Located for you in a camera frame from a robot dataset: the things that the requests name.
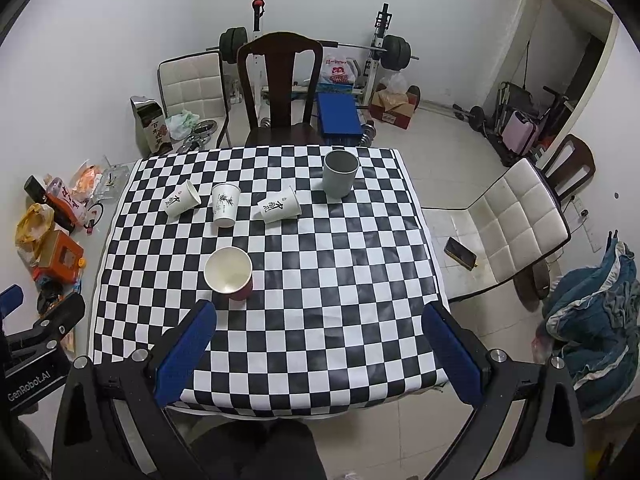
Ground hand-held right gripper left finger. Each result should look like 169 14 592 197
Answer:
51 299 218 480

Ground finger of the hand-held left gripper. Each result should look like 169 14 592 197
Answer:
9 291 87 357
0 284 25 319

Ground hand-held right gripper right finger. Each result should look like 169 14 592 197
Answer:
423 301 587 480

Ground red paper cup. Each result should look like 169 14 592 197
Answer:
203 246 254 302

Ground white paper cup black print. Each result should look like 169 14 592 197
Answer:
257 185 302 224
165 179 202 219

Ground white paper cup bamboo print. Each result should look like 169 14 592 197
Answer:
211 182 242 228

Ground orange box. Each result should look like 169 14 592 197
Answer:
32 230 86 281

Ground yellow plastic bag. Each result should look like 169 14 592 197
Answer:
15 203 55 266

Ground black smartphone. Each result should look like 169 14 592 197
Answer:
444 237 478 271

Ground red packet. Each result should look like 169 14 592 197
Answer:
47 185 83 221

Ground orange snack bag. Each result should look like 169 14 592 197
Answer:
70 160 108 196

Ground blue clothing pile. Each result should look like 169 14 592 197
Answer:
537 240 640 421

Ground black white checkered tablecloth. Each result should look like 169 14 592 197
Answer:
87 145 451 418

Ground white padded chair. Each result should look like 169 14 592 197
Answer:
421 157 572 303
157 51 233 152

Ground silver paper bag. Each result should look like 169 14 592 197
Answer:
130 95 173 156

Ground chrome dumbbell parts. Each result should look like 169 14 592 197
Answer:
182 120 218 153

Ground green white plastic bag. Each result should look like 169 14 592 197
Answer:
165 109 201 139

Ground dark wooden chair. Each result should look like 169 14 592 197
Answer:
236 31 325 148
537 134 597 202

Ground pink suitcase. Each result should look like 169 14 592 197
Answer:
501 111 541 157

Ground black dumbbell bar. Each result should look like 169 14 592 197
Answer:
452 104 486 132

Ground cardboard box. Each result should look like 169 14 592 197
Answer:
368 85 422 130

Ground black folding cart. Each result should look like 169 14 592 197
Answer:
492 80 537 136

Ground blue box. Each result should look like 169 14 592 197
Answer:
316 92 363 147

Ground white weight bench rack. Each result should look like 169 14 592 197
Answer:
247 0 396 111

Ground white plastic bag red print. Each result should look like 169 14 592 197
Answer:
320 55 358 88

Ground black barbell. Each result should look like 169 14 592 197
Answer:
218 26 421 72

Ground white door frame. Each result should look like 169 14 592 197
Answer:
477 0 621 111

